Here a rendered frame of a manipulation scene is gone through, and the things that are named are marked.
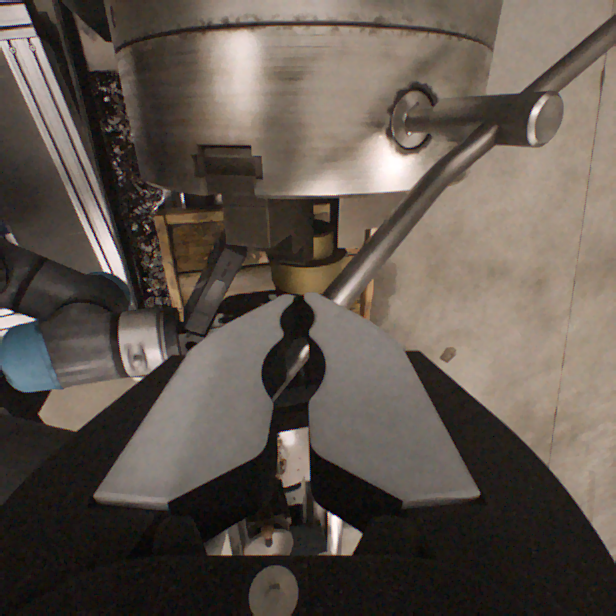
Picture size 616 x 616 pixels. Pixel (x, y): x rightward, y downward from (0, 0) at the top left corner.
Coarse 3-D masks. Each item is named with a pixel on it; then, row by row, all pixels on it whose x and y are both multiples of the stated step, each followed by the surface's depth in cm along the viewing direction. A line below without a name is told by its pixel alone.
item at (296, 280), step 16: (320, 224) 41; (320, 240) 37; (320, 256) 38; (336, 256) 39; (272, 272) 41; (288, 272) 38; (304, 272) 38; (320, 272) 38; (336, 272) 39; (288, 288) 39; (304, 288) 39; (320, 288) 39
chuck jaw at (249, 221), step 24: (216, 168) 24; (240, 168) 23; (216, 192) 24; (240, 192) 24; (240, 216) 26; (264, 216) 26; (288, 216) 29; (312, 216) 35; (240, 240) 27; (264, 240) 26; (288, 240) 31; (312, 240) 36
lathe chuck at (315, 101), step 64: (128, 64) 24; (192, 64) 20; (256, 64) 20; (320, 64) 19; (384, 64) 20; (448, 64) 22; (192, 128) 22; (256, 128) 21; (320, 128) 21; (384, 128) 22; (192, 192) 25; (256, 192) 23; (320, 192) 22; (384, 192) 23
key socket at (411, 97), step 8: (408, 96) 21; (416, 96) 22; (424, 96) 22; (400, 104) 21; (408, 104) 22; (424, 104) 22; (400, 112) 22; (392, 120) 22; (400, 120) 22; (392, 128) 22; (400, 128) 22; (400, 136) 22; (408, 136) 23; (416, 136) 23; (424, 136) 23; (400, 144) 22; (408, 144) 23; (416, 144) 23
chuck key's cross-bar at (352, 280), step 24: (576, 48) 17; (600, 48) 17; (552, 72) 17; (576, 72) 17; (480, 144) 16; (432, 168) 16; (456, 168) 16; (408, 192) 16; (432, 192) 16; (408, 216) 15; (384, 240) 15; (360, 264) 14; (336, 288) 14; (360, 288) 14; (288, 360) 13
